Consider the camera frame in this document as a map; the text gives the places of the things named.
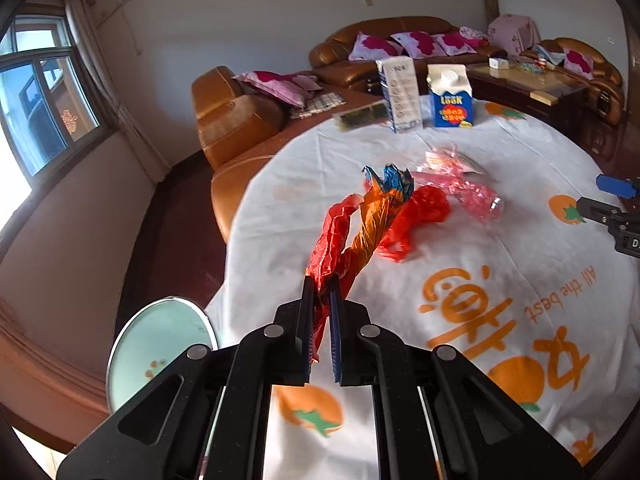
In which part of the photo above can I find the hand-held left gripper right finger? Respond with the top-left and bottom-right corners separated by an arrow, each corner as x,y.
327,276 -> 585,480

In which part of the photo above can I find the pink floral pillow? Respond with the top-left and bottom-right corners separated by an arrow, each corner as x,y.
562,47 -> 597,80
390,31 -> 438,57
431,32 -> 478,56
348,31 -> 405,61
232,70 -> 307,108

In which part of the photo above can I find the brown leather armchair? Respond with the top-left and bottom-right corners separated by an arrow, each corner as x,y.
520,37 -> 626,126

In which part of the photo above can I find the checkered cloth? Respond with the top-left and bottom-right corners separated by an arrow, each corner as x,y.
289,92 -> 348,120

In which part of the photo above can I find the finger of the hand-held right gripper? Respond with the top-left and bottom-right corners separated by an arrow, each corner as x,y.
576,196 -> 626,225
596,174 -> 640,199

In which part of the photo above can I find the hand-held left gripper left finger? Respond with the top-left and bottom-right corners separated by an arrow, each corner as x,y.
57,275 -> 317,480

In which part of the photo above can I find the dark flat snack packet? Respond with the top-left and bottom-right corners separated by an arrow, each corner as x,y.
332,101 -> 392,131

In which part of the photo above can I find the brown leather corner sofa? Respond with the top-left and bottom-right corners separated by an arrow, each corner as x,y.
191,16 -> 503,241

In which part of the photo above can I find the tall white milk carton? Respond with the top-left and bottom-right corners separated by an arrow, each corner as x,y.
376,57 -> 423,133

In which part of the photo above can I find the pale curtain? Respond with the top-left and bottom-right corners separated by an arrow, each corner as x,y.
47,0 -> 171,181

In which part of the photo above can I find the red plastic bag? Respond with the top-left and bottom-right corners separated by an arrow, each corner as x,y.
306,186 -> 451,363

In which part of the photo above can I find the wooden glass-topped coffee table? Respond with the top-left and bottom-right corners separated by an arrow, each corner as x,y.
467,56 -> 588,133

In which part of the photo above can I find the pink cloth cover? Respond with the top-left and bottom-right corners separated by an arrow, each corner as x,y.
487,13 -> 541,53

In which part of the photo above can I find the window with dark frame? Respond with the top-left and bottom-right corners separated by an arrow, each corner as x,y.
0,5 -> 118,201

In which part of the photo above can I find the blue carton with white cap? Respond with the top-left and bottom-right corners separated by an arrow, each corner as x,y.
426,64 -> 475,128

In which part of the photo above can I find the round pale glass side table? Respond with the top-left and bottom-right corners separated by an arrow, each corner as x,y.
107,297 -> 218,416

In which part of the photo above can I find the pink transparent wrapper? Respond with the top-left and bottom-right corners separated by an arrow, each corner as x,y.
407,142 -> 503,225

